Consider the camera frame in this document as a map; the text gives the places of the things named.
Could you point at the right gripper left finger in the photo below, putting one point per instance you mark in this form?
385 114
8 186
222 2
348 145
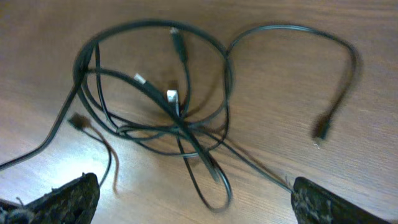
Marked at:
74 202

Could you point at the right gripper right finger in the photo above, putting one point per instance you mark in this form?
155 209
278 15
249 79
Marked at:
313 204

